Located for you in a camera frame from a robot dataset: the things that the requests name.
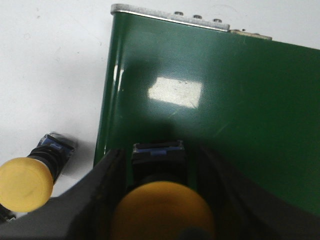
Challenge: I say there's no green conveyor belt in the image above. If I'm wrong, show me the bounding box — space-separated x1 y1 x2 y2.
94 12 320 215

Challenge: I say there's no aluminium conveyor side rail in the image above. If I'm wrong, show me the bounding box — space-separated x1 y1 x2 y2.
110 3 273 41

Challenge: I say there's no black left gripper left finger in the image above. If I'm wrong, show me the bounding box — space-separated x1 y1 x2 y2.
0 149 126 240

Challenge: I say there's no yellow push button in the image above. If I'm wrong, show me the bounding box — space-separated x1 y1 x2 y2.
0 132 78 213
109 140 216 240

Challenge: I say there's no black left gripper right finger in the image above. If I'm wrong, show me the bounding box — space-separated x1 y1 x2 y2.
198 147 320 240

